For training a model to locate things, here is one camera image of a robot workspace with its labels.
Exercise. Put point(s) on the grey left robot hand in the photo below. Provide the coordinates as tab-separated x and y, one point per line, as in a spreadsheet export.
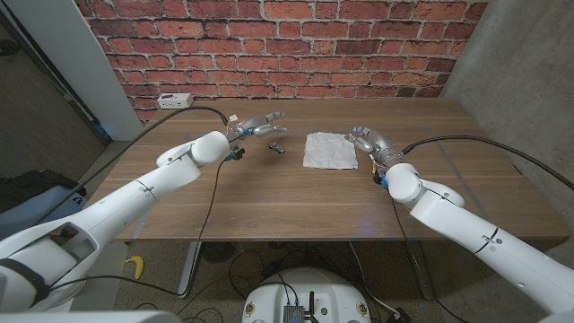
251	128

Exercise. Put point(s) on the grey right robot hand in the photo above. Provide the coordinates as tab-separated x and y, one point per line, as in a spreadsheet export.
379	148

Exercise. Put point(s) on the white tissue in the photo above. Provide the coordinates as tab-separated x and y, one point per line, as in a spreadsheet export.
329	152

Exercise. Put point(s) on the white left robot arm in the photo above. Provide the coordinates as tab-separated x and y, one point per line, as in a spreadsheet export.
112	211

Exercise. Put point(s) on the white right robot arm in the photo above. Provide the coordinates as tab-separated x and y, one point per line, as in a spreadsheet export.
484	238

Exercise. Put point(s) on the small silver toy car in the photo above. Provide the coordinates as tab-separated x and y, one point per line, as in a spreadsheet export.
277	147

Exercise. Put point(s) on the white power strip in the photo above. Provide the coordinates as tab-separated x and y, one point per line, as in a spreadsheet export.
175	101

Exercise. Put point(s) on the red brick printed backdrop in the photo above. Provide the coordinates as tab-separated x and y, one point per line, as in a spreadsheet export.
287	49

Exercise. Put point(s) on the round black floor fan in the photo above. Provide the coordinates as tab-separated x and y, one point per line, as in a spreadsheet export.
217	252

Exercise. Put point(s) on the grey table leg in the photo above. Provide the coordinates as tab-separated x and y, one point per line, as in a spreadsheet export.
421	273

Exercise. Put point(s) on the white table leg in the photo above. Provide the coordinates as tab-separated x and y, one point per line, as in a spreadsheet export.
188	264

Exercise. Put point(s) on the white robot torso base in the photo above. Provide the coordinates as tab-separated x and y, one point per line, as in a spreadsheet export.
305	287

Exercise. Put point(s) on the black floor plug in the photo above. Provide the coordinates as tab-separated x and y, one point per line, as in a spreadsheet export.
398	316

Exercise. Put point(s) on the small yellow curved object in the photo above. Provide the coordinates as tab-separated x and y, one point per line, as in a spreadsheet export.
136	264

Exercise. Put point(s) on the small grey electronics box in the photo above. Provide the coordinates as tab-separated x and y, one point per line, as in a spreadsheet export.
293	314

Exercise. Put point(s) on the black cloth bundle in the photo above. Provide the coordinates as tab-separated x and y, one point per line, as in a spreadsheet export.
31	184

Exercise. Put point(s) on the blue-grey bag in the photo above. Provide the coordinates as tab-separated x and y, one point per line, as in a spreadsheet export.
27	215

